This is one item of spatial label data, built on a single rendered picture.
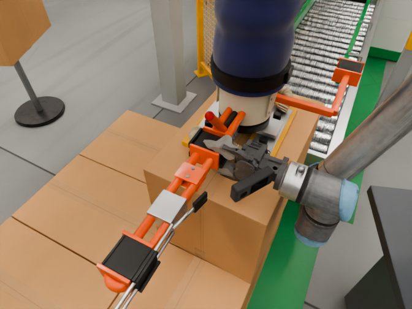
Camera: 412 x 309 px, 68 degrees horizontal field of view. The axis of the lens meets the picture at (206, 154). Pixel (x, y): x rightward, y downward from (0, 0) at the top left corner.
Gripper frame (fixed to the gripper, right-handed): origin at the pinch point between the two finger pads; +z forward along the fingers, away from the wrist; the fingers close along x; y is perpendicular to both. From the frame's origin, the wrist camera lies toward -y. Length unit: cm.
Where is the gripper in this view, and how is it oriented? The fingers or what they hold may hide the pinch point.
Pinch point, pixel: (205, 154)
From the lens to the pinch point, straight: 79.2
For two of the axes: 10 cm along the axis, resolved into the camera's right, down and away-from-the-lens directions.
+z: -8.9, -3.4, 3.0
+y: 4.6, -6.4, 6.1
